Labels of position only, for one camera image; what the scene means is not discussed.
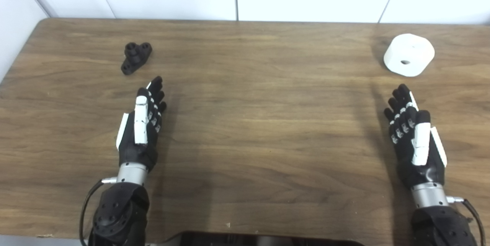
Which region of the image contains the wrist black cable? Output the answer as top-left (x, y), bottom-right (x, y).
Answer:
top-left (461, 199), bottom-right (486, 246)
top-left (79, 179), bottom-right (104, 246)

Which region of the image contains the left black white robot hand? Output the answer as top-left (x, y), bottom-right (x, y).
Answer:
top-left (116, 76), bottom-right (167, 172)

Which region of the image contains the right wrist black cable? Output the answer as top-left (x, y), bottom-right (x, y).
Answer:
top-left (461, 199), bottom-right (486, 246)

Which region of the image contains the black robot torso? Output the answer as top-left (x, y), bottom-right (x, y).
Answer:
top-left (153, 231), bottom-right (364, 246)

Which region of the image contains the round white plastic piece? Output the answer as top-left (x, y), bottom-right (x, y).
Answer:
top-left (384, 34), bottom-right (435, 77)

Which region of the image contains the black flanged holder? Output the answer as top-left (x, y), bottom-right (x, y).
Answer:
top-left (121, 42), bottom-right (153, 75)

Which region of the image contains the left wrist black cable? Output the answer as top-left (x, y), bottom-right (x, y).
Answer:
top-left (79, 179), bottom-right (104, 246)

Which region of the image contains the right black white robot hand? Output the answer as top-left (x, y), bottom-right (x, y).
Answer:
top-left (384, 84), bottom-right (448, 189)

